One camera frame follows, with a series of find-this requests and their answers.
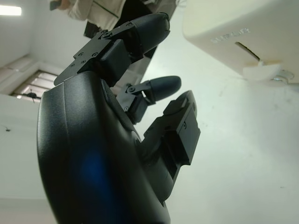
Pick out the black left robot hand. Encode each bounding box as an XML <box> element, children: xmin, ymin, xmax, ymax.
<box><xmin>36</xmin><ymin>13</ymin><xmax>201</xmax><ymax>224</ymax></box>

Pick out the person in dark trousers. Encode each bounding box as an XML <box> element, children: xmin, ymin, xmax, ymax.
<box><xmin>57</xmin><ymin>0</ymin><xmax>178</xmax><ymax>61</ymax></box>

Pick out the cream two-slot toaster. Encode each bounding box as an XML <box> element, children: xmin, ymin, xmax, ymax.
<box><xmin>182</xmin><ymin>0</ymin><xmax>299</xmax><ymax>86</ymax></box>

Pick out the ceiling light panel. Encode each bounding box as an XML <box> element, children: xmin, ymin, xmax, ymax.
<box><xmin>0</xmin><ymin>5</ymin><xmax>23</xmax><ymax>16</ymax></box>

